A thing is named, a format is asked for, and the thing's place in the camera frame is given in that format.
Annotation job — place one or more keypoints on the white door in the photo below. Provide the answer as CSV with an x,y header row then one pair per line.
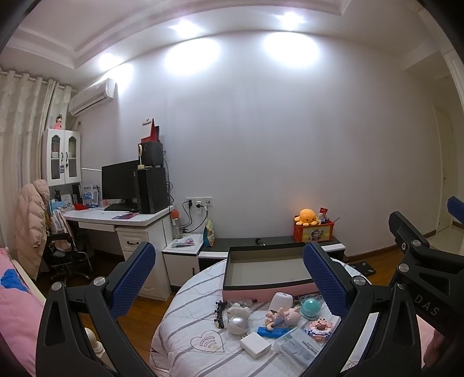
x,y
444,170

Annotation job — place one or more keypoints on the person's right hand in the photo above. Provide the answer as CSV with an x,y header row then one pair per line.
x,y
435,346

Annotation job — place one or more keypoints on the small cream stand lamp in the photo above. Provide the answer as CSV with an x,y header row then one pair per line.
x,y
140,157

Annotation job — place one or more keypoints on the black bathroom scale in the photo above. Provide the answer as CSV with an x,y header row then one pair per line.
x,y
361,269

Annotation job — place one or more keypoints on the white wall outlet strip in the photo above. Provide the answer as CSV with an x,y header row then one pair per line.
x,y
199,202

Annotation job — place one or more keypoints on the teal ball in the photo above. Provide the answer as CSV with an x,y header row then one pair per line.
x,y
311,308

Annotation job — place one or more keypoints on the pink book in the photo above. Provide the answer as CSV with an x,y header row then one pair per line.
x,y
125,216

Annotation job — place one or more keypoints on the blue packet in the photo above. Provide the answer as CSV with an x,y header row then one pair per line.
x,y
272,331

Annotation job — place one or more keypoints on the white desk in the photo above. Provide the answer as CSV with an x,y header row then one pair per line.
x,y
145,246

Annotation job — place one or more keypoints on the black white low cabinet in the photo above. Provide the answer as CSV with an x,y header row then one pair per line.
x,y
217,250

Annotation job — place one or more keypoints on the black keyboard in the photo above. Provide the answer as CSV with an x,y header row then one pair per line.
x,y
119,207

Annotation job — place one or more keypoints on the white figurine with silver ball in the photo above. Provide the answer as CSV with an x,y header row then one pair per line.
x,y
238,321

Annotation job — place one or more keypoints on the orange octopus plush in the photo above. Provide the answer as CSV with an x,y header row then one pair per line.
x,y
306,216

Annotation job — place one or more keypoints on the black computer tower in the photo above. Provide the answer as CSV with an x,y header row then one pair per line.
x,y
152,190

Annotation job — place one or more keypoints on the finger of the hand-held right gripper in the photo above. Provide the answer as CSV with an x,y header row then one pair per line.
x,y
456,208
400,226

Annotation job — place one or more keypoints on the white glass-door cabinet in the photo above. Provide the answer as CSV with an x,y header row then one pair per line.
x,y
61,157

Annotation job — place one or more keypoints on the orange-capped water bottle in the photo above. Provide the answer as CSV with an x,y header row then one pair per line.
x,y
177,224

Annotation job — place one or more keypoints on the red pencil case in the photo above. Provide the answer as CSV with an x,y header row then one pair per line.
x,y
81,207

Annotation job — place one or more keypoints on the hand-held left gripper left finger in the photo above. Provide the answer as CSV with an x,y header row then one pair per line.
x,y
134,279

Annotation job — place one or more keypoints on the light pink garment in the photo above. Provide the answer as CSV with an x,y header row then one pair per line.
x,y
60,228

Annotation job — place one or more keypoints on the clear plastic bottle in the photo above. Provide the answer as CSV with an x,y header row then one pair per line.
x,y
249,302

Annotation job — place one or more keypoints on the clear dental floss box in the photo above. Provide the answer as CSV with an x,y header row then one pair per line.
x,y
295,346

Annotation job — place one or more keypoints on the yellow blue snack bag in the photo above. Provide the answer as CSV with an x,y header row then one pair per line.
x,y
209,234

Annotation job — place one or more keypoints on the small pink doll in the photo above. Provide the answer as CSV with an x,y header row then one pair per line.
x,y
58,122

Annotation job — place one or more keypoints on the pink white block figure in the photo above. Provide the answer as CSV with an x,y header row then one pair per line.
x,y
321,326

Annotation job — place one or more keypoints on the cream curtain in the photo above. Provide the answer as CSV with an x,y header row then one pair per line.
x,y
25,145

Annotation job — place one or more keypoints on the black office chair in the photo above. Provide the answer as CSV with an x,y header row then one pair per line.
x,y
67,257

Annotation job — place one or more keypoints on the pink padded jacket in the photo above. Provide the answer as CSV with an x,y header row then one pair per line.
x,y
32,224

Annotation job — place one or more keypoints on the orange printed storage crate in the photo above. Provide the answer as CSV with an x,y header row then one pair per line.
x,y
313,232

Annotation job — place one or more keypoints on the pink printed packet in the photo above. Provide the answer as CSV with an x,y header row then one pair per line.
x,y
184,243

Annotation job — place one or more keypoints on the red paper bag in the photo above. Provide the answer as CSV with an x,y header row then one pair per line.
x,y
151,131

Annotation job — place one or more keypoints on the black speaker box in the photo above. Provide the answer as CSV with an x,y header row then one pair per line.
x,y
152,154

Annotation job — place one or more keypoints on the baby doll figurine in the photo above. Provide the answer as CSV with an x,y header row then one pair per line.
x,y
284,317

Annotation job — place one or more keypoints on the white air conditioner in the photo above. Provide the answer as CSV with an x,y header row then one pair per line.
x,y
92,96

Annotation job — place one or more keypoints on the red white packet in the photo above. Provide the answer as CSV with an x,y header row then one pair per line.
x,y
324,213

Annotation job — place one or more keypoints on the pink blanket with blue print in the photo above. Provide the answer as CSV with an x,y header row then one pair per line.
x,y
18,308

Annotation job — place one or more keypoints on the black computer monitor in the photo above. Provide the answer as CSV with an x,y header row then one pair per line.
x,y
118,181

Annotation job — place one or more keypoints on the white nightstand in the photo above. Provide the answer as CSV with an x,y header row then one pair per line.
x,y
181,264

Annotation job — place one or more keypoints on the black handheld device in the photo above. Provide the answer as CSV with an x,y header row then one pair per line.
x,y
259,241

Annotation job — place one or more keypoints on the blue white box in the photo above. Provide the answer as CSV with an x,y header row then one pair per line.
x,y
90,195

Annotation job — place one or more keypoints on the white rounded container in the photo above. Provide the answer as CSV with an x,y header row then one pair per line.
x,y
282,301

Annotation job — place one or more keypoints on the white charger box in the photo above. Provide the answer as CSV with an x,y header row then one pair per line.
x,y
255,343

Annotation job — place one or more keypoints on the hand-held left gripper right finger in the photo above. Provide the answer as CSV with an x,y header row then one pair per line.
x,y
322,282

